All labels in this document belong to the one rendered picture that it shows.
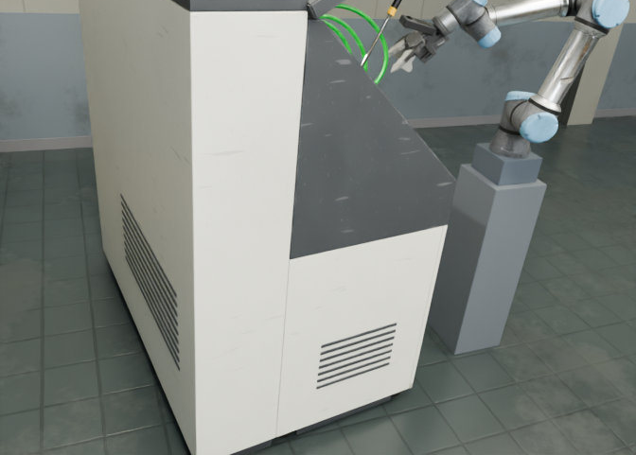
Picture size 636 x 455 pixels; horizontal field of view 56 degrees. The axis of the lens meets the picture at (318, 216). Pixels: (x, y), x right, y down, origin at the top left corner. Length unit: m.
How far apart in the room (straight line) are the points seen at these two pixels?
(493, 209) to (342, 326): 0.77
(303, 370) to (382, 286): 0.38
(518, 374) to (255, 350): 1.29
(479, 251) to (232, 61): 1.39
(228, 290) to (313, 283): 0.27
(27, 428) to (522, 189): 1.97
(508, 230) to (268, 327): 1.09
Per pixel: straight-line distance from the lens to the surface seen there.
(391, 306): 2.05
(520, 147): 2.37
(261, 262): 1.66
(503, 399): 2.61
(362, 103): 1.60
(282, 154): 1.53
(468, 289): 2.54
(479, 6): 2.04
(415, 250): 1.97
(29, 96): 4.40
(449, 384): 2.59
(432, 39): 2.05
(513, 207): 2.41
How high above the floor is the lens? 1.72
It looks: 29 degrees down
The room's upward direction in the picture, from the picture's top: 6 degrees clockwise
